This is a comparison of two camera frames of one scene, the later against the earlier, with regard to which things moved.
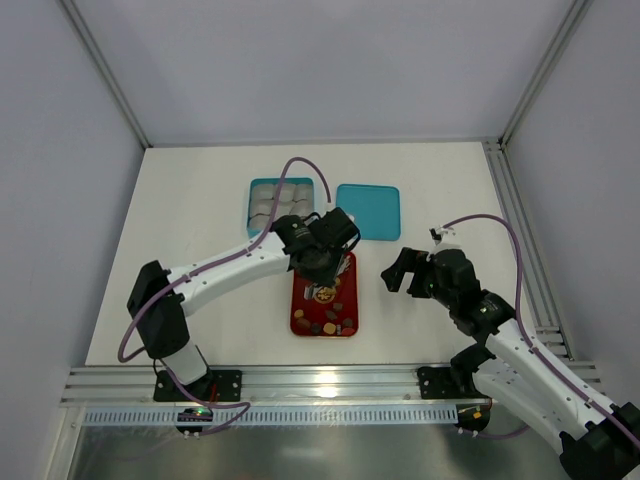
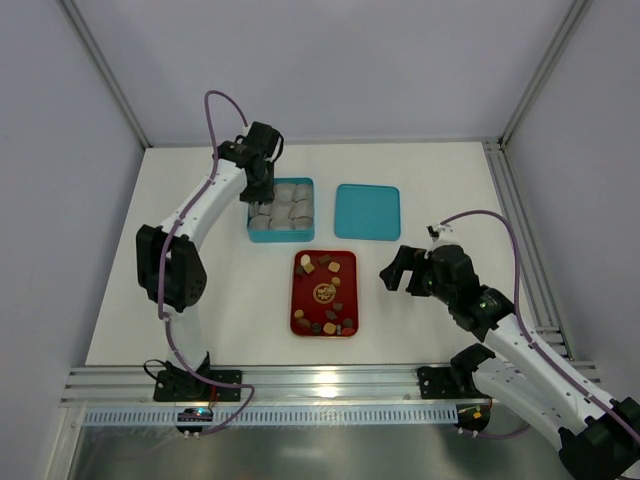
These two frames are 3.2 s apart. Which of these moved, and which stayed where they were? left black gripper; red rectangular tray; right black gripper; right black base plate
Moved: left black gripper
Stayed: right black base plate; right black gripper; red rectangular tray
